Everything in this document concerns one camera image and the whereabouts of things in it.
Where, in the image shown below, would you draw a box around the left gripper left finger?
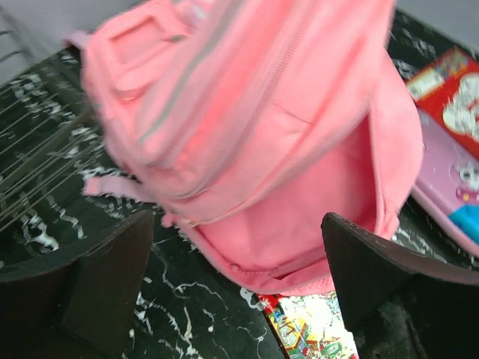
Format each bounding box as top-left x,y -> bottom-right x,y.
1,211 -> 154,358

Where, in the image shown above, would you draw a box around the pink student backpack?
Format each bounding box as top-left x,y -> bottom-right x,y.
74,1 -> 423,295

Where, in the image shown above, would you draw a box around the red treehouse paperback book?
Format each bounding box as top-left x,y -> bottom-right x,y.
258,291 -> 359,359

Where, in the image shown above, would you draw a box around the metal wire dish rack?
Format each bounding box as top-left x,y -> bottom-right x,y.
1,7 -> 97,230

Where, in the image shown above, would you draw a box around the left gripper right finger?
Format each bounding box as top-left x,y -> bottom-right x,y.
321,212 -> 478,359

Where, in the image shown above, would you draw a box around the pink cartoon pencil case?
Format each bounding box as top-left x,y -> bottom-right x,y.
412,110 -> 478,257

